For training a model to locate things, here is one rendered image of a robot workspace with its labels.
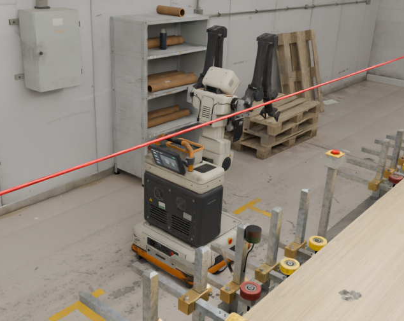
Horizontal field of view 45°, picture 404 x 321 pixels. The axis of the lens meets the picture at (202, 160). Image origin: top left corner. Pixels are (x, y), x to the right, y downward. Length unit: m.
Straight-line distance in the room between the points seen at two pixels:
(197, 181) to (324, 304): 1.38
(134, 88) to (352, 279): 2.95
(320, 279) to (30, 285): 2.11
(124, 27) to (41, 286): 2.29
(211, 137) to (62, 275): 1.40
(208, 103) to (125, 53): 1.43
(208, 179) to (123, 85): 1.81
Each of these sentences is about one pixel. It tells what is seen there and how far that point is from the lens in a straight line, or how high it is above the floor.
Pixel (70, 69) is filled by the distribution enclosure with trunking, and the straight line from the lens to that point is 4.14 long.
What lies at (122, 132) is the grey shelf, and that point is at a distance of 4.77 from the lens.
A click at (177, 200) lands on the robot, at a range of 3.24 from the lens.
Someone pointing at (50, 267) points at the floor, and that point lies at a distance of 3.70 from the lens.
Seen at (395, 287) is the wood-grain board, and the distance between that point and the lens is 2.15.
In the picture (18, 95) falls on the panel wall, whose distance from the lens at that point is 4.20.
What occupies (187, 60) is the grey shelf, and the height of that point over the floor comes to 1.07.
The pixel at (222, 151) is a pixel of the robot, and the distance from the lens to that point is 3.39.
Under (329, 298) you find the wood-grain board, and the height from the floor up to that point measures 0.90.
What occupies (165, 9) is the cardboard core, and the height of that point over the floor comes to 1.60.
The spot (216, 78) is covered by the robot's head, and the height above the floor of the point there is 1.33.
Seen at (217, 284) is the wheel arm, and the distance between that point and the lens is 2.05.
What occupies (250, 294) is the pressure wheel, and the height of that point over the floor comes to 0.90.
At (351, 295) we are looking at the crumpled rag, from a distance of 2.02.
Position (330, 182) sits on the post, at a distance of 2.52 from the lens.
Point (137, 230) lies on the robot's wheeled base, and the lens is 3.55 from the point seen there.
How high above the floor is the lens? 2.08
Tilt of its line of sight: 23 degrees down
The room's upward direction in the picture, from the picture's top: 3 degrees clockwise
